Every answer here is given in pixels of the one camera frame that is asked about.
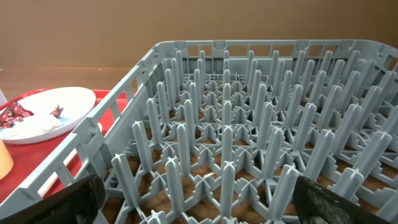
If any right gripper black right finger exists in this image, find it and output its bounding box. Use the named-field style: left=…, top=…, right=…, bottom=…
left=292, top=176, right=390, bottom=224

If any white plastic spoon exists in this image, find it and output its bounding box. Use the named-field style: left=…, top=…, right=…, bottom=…
left=38, top=131, right=87, bottom=198

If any white tissue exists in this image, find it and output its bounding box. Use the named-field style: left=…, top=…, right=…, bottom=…
left=1, top=114, right=63, bottom=139

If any red plastic tray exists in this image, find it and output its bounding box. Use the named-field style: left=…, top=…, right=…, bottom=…
left=1, top=88, right=127, bottom=203

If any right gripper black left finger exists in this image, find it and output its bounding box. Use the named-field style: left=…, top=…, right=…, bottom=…
left=1, top=175, right=106, bottom=224

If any red snack wrapper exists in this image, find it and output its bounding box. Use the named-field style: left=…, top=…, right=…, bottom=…
left=1, top=102, right=63, bottom=129

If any yellow plastic cup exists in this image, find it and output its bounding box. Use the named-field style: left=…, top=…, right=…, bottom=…
left=0, top=141, right=14, bottom=180

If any light blue plate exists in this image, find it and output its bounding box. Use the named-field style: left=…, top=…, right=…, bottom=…
left=1, top=86, right=96, bottom=144

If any grey dishwasher rack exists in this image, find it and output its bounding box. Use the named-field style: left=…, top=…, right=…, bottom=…
left=1, top=40, right=397, bottom=223

